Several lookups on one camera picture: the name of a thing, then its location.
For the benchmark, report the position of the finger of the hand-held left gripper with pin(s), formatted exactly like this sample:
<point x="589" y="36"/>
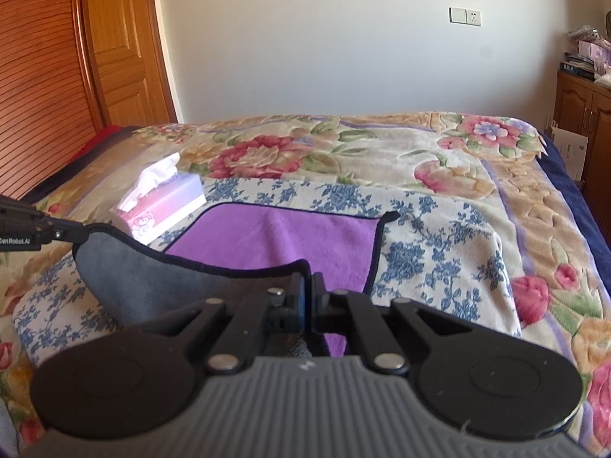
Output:
<point x="69" y="232"/>

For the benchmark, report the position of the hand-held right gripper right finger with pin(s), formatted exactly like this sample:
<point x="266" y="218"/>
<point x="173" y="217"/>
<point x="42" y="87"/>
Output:
<point x="319" y="306"/>

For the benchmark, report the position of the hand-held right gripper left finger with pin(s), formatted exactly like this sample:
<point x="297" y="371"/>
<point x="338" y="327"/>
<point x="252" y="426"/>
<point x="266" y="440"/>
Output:
<point x="301" y="301"/>

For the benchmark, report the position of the purple and grey towel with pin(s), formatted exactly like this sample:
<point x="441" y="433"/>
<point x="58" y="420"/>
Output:
<point x="267" y="238"/>

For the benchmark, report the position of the pink tissue box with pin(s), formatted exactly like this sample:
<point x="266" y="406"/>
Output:
<point x="160" y="203"/>

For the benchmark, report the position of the red cloth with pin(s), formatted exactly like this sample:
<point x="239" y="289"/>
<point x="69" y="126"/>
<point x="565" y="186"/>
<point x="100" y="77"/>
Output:
<point x="102" y="137"/>

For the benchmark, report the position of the blue floral white cloth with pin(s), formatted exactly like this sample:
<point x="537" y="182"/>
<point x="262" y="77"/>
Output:
<point x="429" y="257"/>

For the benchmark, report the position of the wooden slatted headboard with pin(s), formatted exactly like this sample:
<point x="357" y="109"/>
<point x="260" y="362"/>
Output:
<point x="38" y="81"/>

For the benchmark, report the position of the floral plush blanket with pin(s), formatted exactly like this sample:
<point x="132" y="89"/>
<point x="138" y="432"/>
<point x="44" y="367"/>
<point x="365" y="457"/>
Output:
<point x="382" y="152"/>

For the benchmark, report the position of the wooden door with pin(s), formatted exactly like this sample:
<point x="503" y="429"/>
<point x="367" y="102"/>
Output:
<point x="129" y="43"/>

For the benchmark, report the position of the navy bed sheet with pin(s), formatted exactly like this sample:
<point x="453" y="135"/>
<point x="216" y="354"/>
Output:
<point x="580" y="200"/>

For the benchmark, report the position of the wooden cabinet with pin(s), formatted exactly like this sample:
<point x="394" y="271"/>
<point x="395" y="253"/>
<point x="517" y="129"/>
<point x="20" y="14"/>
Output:
<point x="589" y="119"/>

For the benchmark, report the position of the stack of books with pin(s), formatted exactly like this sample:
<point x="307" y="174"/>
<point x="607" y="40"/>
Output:
<point x="578" y="64"/>

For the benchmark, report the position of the clear plastic bag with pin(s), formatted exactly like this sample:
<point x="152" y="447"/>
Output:
<point x="587" y="33"/>

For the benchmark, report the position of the white wall switch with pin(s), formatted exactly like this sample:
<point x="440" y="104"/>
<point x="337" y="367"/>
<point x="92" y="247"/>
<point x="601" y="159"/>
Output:
<point x="457" y="15"/>

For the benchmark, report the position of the white wall socket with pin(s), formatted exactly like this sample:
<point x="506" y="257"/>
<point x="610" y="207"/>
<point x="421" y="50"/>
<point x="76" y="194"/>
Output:
<point x="473" y="17"/>

